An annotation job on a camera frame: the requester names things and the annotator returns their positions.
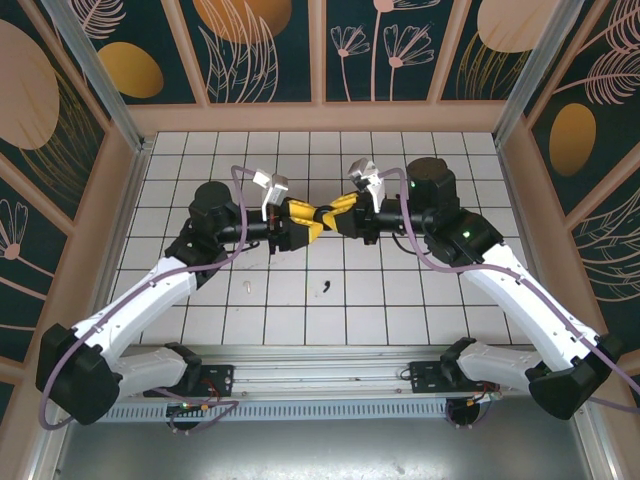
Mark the grey metal sheet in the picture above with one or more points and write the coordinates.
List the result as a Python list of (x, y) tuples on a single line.
[(320, 450)]

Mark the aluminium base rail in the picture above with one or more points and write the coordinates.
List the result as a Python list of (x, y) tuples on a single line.
[(320, 372)]

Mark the wall panel orange circle leaf outlines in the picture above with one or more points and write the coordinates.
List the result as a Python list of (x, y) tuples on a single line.
[(240, 50)]

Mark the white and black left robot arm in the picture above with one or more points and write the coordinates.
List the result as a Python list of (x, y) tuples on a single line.
[(150, 295)]

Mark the wall panel with pink flowers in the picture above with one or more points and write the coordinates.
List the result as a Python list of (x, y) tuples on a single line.
[(390, 50)]

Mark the wall panel single flower outline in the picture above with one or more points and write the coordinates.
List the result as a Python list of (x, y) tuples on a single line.
[(20, 260)]

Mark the wall panel peach circle yellow lines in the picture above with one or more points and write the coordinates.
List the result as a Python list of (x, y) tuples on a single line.
[(500, 30)]

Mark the wall panel orange oval fern leaves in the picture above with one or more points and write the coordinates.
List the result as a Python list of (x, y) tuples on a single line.
[(575, 140)]

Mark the clear vertical pole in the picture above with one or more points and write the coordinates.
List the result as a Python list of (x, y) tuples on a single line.
[(535, 70)]

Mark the aluminium frame post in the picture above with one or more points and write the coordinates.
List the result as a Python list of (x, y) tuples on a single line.
[(100, 85)]

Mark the wall panel overlapping leaf outlines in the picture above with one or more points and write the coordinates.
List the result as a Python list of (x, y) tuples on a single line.
[(615, 250)]

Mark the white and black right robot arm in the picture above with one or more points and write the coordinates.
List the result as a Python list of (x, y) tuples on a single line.
[(515, 295)]

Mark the wall panel with small orange oval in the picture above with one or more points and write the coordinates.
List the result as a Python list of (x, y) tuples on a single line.
[(130, 70)]

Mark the wall panel large peach circle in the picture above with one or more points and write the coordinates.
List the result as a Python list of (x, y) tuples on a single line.
[(30, 100)]

